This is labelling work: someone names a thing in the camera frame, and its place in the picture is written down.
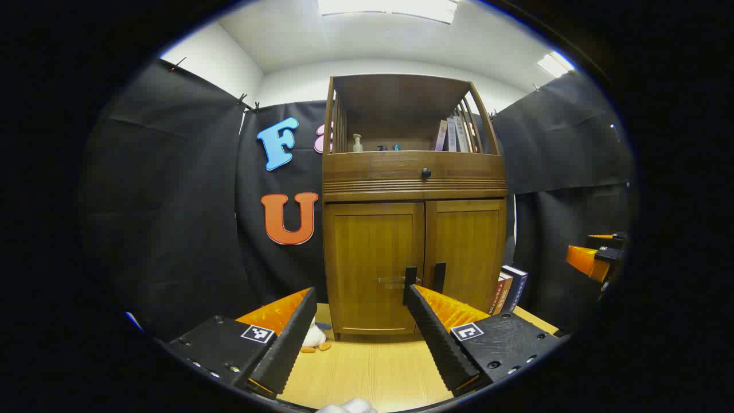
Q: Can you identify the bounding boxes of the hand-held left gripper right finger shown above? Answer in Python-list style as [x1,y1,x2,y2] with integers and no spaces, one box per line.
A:
[403,284,561,398]

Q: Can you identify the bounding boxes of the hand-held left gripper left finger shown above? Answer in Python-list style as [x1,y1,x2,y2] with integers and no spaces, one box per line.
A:
[166,287,318,398]

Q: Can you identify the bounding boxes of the wooden cabinet door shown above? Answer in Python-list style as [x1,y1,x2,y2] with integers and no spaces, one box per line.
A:
[324,202,426,336]
[424,199,507,313]

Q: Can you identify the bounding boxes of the wooden double-door shoe cabinet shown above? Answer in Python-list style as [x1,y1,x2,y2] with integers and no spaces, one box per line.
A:
[321,73,509,343]

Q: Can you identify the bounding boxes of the penguin plush toy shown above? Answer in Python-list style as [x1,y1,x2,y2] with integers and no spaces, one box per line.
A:
[299,321,333,353]

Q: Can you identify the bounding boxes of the dark blue book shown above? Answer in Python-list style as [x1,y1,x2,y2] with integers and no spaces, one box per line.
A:
[501,265,529,314]

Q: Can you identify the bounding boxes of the reddish brown book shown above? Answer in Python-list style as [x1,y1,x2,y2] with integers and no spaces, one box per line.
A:
[489,274,506,315]

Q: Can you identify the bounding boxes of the tan book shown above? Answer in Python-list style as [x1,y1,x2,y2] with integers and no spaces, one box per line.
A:
[498,272,514,313]

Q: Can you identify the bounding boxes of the white soft object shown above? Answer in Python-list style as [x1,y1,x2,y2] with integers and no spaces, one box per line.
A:
[315,398,378,413]

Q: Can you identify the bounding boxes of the small ceiling light panel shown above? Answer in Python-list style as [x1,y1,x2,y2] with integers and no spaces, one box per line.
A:
[537,52,576,78]

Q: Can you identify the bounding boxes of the black backdrop cloth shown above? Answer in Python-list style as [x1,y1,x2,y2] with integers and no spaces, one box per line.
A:
[80,57,634,339]

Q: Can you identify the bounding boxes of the large ceiling light panel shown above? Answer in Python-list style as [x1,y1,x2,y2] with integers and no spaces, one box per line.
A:
[318,0,459,25]

